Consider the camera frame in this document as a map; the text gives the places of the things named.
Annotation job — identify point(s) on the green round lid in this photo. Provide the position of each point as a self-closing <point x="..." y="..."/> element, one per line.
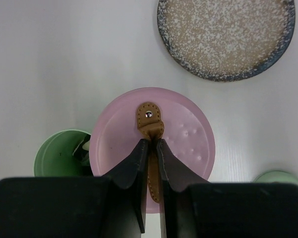
<point x="277" y="176"/>

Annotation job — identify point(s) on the speckled ceramic plate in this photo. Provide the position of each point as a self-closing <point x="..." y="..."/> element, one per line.
<point x="226" y="40"/>

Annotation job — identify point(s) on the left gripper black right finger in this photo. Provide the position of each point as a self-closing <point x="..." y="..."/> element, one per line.
<point x="192" y="207"/>

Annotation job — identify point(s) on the cucumber sushi roll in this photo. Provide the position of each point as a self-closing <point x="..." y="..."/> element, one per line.
<point x="81" y="152"/>

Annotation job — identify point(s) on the pink round lid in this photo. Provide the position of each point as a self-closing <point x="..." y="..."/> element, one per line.
<point x="187" y="131"/>

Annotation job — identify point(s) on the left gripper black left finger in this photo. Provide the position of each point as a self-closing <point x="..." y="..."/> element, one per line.
<point x="109" y="206"/>

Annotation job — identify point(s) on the green cylindrical container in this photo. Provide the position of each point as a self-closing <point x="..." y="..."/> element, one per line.
<point x="55" y="156"/>

